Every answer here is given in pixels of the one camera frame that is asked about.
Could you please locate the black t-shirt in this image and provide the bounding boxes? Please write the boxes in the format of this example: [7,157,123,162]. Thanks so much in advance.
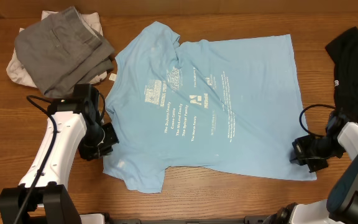
[325,27,358,120]

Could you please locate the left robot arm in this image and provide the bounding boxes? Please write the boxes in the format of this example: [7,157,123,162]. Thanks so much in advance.
[0,84,119,224]

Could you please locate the light blue printed t-shirt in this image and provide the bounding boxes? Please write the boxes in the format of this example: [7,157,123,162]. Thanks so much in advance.
[103,22,316,194]

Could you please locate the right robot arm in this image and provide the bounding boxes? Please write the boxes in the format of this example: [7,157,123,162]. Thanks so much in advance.
[264,110,358,224]

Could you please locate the grey folded trousers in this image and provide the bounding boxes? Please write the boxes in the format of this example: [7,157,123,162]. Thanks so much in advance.
[14,6,114,98]

